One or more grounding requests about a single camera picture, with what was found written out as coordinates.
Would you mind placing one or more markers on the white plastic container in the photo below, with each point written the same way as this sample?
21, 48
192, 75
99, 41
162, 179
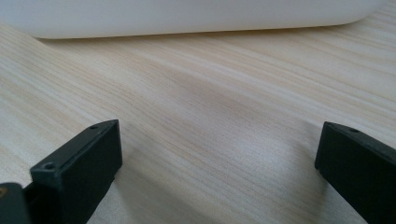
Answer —
186, 15

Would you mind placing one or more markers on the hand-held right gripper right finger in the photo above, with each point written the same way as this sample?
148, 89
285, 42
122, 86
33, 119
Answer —
361, 168

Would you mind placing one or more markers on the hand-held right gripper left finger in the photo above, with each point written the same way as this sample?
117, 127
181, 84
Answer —
81, 169

